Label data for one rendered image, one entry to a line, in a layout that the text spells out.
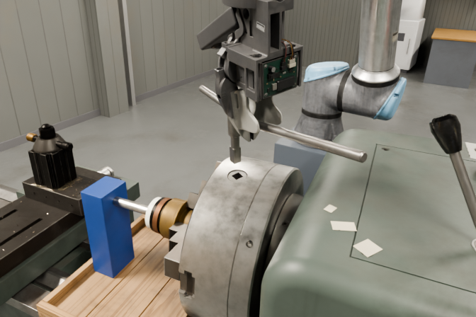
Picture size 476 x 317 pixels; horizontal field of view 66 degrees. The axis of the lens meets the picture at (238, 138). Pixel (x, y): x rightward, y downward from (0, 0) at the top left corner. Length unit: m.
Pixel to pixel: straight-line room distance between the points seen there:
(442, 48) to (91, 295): 6.34
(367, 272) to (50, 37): 3.95
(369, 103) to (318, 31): 6.10
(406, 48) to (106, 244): 6.81
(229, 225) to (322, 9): 6.55
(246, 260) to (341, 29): 6.49
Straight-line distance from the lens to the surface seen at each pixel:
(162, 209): 0.78
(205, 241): 0.60
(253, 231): 0.57
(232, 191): 0.61
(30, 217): 1.10
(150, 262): 1.00
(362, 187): 0.60
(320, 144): 0.42
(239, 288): 0.59
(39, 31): 4.12
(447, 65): 6.80
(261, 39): 0.42
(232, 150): 0.59
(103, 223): 0.88
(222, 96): 0.48
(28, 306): 1.01
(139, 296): 0.92
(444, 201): 0.62
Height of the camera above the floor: 1.55
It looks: 24 degrees down
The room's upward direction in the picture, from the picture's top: 1 degrees clockwise
